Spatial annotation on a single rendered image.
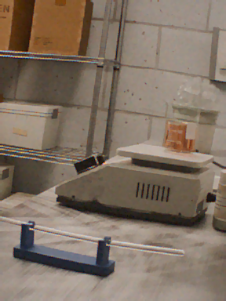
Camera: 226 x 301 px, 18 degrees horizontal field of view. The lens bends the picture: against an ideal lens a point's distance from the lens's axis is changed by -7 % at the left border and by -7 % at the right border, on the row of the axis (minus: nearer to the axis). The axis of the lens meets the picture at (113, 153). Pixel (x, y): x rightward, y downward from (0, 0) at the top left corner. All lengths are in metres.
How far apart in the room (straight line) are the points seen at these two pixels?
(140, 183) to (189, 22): 2.49
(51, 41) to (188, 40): 0.68
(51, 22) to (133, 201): 2.23
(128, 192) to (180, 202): 0.07
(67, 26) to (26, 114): 0.44
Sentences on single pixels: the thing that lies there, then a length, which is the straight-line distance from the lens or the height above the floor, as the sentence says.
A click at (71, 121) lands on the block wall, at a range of 3.52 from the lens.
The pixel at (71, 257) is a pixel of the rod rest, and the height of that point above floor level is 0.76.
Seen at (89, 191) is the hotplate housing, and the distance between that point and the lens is 1.02.
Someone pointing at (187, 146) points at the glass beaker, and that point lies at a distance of 1.04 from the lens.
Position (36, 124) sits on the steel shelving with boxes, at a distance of 3.24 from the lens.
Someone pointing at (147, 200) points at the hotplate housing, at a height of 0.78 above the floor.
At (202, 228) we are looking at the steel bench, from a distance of 0.99.
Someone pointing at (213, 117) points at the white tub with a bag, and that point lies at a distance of 2.01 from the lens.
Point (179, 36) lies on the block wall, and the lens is 3.45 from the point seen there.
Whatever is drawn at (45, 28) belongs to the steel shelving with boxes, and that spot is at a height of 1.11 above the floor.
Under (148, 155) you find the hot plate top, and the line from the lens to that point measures 1.00.
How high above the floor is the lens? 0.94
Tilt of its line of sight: 6 degrees down
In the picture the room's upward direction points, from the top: 7 degrees clockwise
